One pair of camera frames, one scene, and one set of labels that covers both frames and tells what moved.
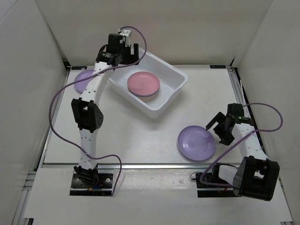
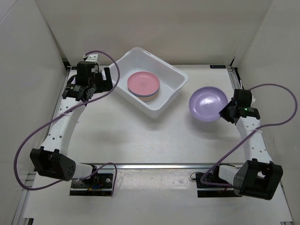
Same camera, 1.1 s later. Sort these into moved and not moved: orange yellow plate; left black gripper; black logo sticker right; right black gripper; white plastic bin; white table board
Moved: left black gripper; right black gripper
Not moved: black logo sticker right; white table board; orange yellow plate; white plastic bin
